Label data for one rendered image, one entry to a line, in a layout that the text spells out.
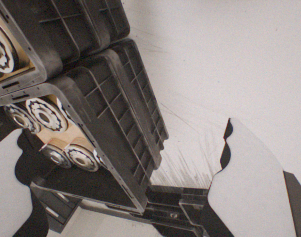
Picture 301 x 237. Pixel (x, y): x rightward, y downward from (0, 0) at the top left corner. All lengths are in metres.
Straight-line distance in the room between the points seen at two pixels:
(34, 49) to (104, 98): 0.11
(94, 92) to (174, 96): 0.22
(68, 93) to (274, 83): 0.36
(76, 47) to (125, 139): 0.17
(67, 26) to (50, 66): 0.07
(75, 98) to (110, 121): 0.08
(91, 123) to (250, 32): 0.30
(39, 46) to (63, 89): 0.05
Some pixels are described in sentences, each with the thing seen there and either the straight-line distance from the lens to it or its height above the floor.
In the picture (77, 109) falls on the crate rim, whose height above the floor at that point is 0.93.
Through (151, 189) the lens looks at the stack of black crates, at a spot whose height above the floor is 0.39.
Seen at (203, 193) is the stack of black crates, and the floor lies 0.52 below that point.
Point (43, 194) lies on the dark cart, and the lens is 1.91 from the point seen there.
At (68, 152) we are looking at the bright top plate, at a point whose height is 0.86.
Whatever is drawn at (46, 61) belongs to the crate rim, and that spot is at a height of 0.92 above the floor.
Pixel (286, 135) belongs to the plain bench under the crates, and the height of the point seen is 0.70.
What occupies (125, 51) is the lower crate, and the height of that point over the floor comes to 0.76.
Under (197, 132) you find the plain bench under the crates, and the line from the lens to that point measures 0.47.
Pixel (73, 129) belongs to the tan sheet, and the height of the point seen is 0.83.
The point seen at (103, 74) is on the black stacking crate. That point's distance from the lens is 0.28.
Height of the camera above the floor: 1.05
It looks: 47 degrees down
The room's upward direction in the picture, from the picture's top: 152 degrees counter-clockwise
